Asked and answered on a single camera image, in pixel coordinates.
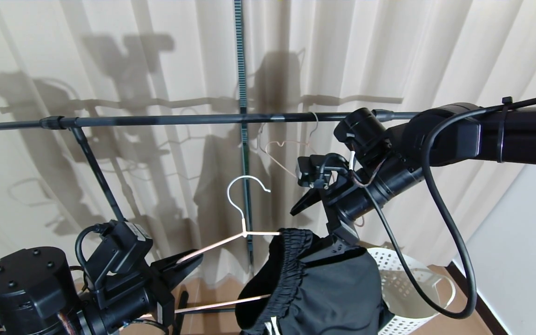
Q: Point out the white laundry basket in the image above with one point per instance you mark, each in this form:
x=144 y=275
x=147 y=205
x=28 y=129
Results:
x=412 y=298

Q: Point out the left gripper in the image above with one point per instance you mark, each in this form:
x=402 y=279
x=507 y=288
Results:
x=123 y=311

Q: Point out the pink clothes hanger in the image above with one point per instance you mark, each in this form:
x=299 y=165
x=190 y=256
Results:
x=277 y=165
x=221 y=243

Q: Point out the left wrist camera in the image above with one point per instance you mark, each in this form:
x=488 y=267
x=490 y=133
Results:
x=119 y=251

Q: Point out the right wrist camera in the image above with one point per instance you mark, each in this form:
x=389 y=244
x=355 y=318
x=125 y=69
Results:
x=317 y=172

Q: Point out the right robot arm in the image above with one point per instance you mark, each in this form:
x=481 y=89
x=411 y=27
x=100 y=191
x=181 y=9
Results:
x=505 y=135

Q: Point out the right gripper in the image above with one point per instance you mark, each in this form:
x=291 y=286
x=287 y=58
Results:
x=375 y=193

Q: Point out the black clothes rack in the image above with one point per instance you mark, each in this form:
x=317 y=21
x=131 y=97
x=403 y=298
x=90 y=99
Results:
x=156 y=119

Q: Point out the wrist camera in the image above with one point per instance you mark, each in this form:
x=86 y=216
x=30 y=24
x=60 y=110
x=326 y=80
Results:
x=317 y=172
x=119 y=251

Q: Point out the black shorts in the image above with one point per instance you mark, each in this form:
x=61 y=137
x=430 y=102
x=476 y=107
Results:
x=333 y=293

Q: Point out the beige curtain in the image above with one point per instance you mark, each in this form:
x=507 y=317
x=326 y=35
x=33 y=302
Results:
x=389 y=46

